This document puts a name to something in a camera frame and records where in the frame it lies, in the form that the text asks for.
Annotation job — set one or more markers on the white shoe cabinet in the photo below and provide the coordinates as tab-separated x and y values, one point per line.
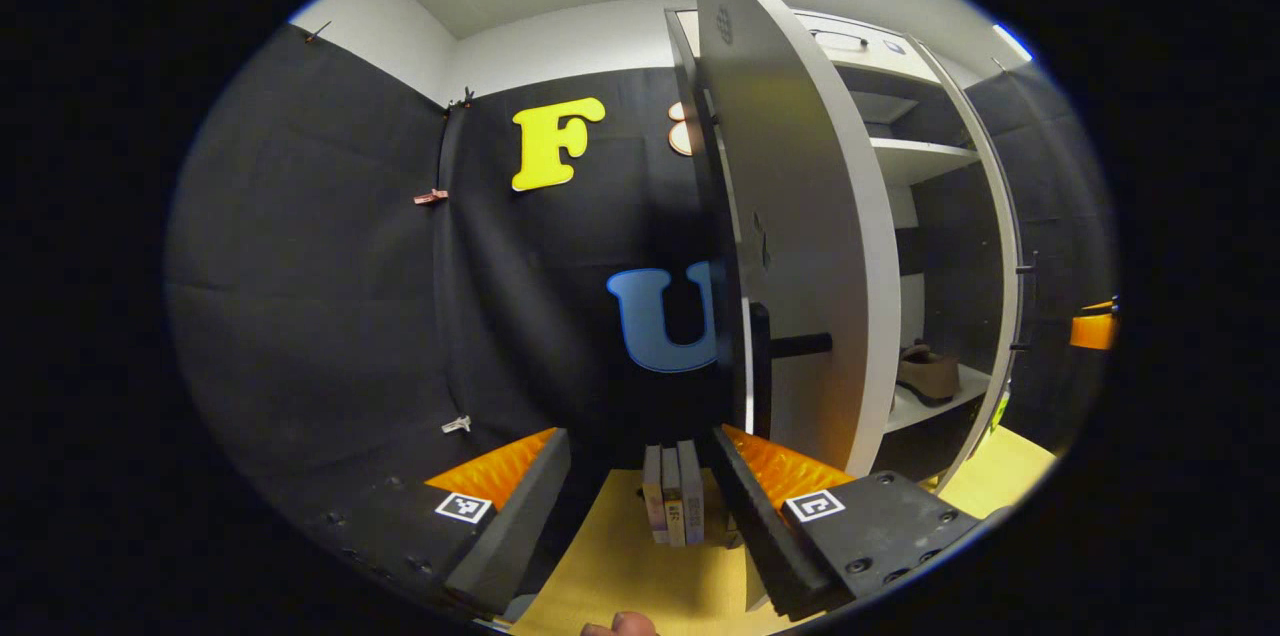
930	246

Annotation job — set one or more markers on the silver clip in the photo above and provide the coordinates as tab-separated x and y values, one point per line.
456	424

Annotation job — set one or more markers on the red clip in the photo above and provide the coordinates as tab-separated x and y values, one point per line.
431	197

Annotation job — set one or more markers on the black backdrop cloth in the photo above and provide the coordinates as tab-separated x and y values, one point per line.
1060	216
300	296

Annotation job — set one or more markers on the white cabinet shelf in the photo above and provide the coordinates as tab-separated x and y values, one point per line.
920	156
930	411

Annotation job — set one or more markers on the white cabinet drawer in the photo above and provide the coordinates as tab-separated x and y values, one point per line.
800	21

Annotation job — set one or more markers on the white cabinet door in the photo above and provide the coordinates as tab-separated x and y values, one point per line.
810	216
1010	306

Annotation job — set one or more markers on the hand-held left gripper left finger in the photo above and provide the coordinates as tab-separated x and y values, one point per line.
505	536

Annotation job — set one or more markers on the grey book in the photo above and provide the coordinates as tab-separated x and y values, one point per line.
692	491
673	501
653	496

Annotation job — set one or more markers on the brown shoe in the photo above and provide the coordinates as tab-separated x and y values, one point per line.
925	376

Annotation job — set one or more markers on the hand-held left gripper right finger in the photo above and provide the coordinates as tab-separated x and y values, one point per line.
765	531

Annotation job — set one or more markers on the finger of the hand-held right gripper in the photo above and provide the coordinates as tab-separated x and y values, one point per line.
1092	328

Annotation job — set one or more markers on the black clip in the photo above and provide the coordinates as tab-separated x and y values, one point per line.
462	99
317	31

